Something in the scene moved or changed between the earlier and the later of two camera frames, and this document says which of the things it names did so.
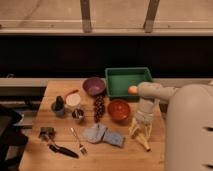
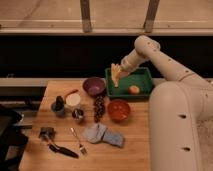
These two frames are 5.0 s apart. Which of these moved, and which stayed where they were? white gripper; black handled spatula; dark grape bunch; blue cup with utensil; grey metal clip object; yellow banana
Moved: white gripper; yellow banana
Stayed: blue cup with utensil; black handled spatula; grey metal clip object; dark grape bunch
